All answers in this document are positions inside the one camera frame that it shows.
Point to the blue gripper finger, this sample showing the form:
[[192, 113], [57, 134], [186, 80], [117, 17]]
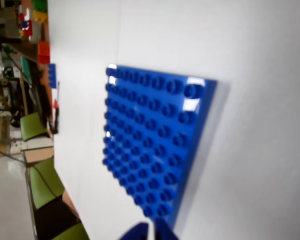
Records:
[[166, 232], [137, 232]]

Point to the small blue block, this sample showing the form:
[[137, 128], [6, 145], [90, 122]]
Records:
[[52, 75]]

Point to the orange block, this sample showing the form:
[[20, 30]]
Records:
[[43, 51]]

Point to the yellow block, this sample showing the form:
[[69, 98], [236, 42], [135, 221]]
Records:
[[40, 16]]

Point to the green block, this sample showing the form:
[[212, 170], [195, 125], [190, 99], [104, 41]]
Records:
[[40, 5]]

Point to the green chair with black seat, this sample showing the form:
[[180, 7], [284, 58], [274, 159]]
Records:
[[57, 222]]

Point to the blue 8x8 stud baseplate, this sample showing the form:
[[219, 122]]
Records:
[[150, 130]]

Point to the light wooden desk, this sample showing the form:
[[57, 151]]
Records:
[[37, 152]]

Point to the teal board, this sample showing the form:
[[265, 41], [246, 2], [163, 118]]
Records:
[[26, 68]]

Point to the red white blue brick figure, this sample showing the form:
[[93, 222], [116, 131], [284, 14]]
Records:
[[26, 25]]

